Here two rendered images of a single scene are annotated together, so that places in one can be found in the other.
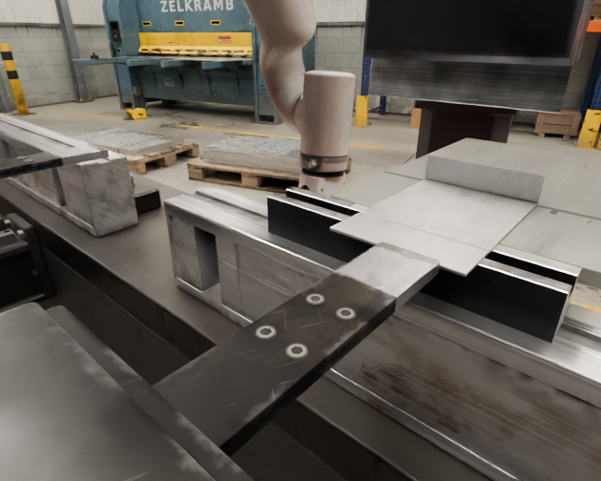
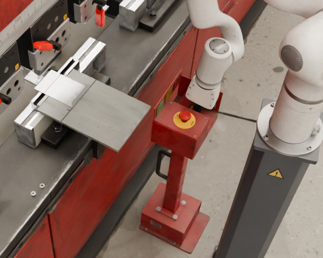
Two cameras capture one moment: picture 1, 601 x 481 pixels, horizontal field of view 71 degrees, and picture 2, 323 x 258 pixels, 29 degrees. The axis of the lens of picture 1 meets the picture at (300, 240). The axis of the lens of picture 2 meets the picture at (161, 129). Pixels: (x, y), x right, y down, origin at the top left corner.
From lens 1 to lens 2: 1.79 m
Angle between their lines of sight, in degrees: 59
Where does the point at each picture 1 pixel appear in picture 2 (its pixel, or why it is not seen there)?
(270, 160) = not seen: outside the picture
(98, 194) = (122, 15)
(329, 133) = (199, 67)
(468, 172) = (81, 92)
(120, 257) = (105, 37)
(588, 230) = (57, 112)
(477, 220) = (58, 93)
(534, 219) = (62, 105)
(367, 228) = (51, 75)
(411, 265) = (34, 80)
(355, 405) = not seen: hidden behind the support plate
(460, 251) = (42, 88)
